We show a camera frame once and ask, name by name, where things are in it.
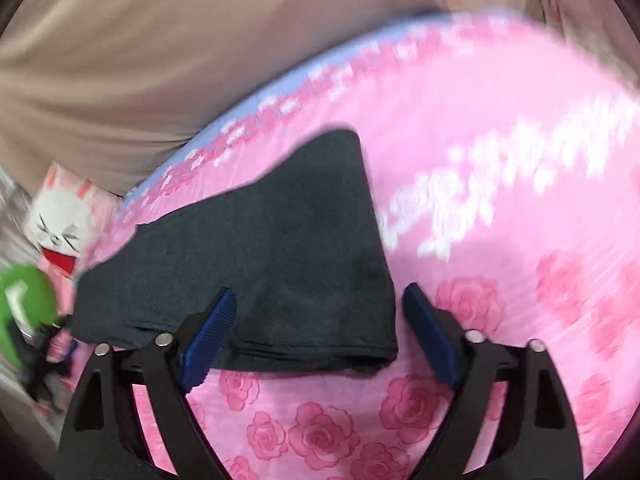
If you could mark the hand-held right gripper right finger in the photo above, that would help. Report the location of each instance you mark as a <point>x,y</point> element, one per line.
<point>430,335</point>

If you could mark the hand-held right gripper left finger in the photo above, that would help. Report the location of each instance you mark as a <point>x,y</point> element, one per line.
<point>210,340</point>

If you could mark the dark grey pants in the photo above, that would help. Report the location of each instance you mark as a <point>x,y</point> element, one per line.
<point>280,260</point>

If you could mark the green plush toy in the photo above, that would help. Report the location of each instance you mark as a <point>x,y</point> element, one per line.
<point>25,300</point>

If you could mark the white rabbit face pillow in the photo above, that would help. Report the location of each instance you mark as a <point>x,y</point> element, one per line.
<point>55,220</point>

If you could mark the white striped curtain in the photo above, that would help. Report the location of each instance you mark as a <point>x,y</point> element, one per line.
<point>12,210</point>

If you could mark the pink floral bedsheet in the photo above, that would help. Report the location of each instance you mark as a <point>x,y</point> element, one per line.
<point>500,185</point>

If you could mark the beige cloth drape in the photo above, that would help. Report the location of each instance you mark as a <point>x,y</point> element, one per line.
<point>150,60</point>

